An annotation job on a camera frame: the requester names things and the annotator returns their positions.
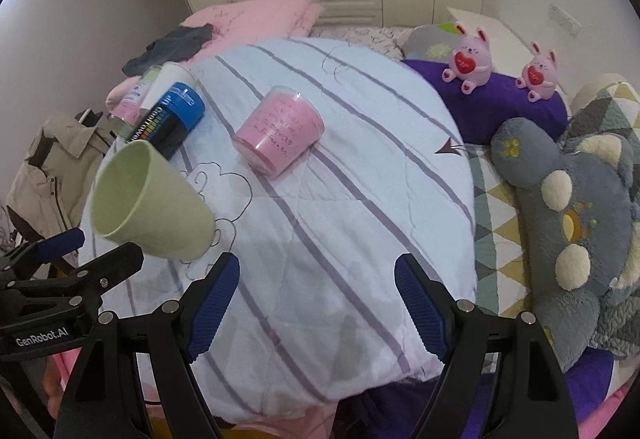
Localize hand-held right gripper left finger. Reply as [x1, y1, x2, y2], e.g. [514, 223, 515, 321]
[52, 251, 242, 439]

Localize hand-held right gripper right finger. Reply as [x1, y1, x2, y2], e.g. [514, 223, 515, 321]
[394, 253, 581, 439]

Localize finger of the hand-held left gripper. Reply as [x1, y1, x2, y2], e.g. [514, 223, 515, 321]
[9, 242, 146, 316]
[0, 227, 87, 281]

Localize light green cup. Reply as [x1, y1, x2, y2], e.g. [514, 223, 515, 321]
[91, 139, 217, 261]

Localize translucent pink cup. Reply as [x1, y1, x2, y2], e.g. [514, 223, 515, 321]
[231, 85, 326, 178]

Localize beige jacket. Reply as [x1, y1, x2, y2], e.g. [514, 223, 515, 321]
[5, 111, 118, 270]

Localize triangle pattern blanket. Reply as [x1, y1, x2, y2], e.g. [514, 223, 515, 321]
[465, 74, 640, 320]

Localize white striped quilt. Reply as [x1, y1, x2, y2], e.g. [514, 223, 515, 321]
[80, 36, 478, 425]

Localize pink bed sheet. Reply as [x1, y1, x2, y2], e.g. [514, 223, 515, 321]
[42, 349, 636, 439]

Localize blue and black canister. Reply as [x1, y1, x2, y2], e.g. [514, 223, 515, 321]
[123, 62, 207, 160]

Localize clear bottle with pink label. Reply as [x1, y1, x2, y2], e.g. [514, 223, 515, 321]
[107, 66, 166, 140]

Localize purple blanket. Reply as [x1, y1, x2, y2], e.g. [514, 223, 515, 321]
[330, 346, 626, 439]

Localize grey plush toy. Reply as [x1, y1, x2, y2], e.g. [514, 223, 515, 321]
[490, 94, 640, 372]

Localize purple pillow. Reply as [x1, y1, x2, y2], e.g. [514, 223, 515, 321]
[401, 58, 571, 146]

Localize dark grey cloth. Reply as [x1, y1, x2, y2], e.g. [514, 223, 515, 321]
[122, 25, 216, 76]

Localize pink bunny plush toy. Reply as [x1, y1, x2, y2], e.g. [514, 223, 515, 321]
[441, 23, 496, 94]
[515, 40, 559, 102]

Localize grey flower pillow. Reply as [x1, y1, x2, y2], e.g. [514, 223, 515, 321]
[402, 21, 481, 62]

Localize printed white bed sheet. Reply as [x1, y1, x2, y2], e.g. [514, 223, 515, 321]
[307, 25, 416, 60]

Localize pink pillow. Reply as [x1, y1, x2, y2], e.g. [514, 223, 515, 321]
[177, 0, 326, 60]

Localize white bedside board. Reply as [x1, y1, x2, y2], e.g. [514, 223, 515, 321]
[446, 7, 566, 94]

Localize white wall socket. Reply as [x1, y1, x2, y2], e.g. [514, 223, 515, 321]
[548, 3, 583, 36]

